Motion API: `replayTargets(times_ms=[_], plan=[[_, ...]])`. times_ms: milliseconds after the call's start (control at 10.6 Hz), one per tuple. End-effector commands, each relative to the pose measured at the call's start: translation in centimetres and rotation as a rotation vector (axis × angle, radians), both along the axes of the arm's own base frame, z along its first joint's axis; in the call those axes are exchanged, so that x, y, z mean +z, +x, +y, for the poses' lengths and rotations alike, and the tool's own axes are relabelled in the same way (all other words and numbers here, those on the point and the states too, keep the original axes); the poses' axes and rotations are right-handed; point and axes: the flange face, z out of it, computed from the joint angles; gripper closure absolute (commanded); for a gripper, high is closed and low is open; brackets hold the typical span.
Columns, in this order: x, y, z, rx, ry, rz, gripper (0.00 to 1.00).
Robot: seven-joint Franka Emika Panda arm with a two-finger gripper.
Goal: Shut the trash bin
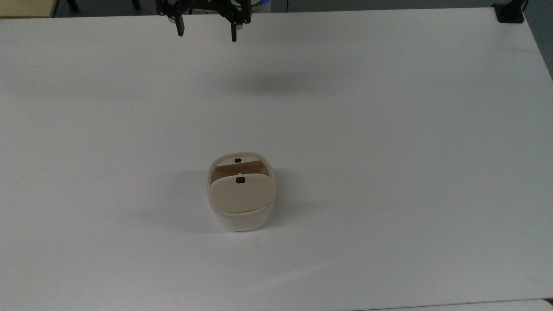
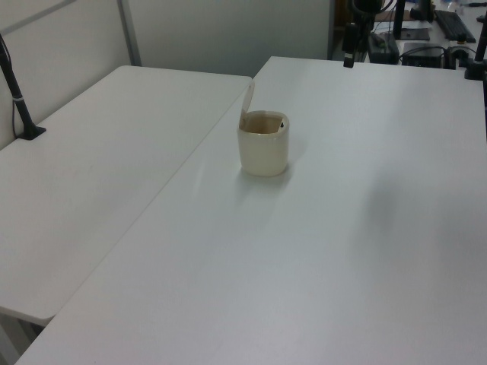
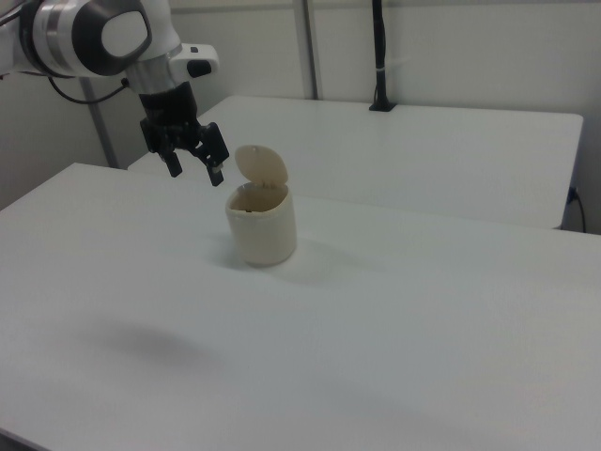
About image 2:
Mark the beige plastic trash bin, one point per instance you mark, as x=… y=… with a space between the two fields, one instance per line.
x=264 y=154

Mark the white side table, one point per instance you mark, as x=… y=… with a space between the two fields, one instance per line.
x=95 y=171

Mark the black case with green part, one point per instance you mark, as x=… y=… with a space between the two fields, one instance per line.
x=383 y=47

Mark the black computer keyboard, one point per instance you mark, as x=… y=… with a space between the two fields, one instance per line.
x=454 y=24

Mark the dark robot gripper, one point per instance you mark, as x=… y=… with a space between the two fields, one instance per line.
x=350 y=40

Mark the black electronics box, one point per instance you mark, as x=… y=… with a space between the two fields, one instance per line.
x=422 y=55

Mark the black pole with table clamp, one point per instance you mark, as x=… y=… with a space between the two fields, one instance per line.
x=475 y=66

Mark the grey partition frame post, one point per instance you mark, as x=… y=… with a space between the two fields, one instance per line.
x=131 y=30

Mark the black monitor stand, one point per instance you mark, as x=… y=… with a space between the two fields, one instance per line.
x=401 y=23

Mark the black camera pole with base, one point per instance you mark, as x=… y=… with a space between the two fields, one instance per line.
x=17 y=97

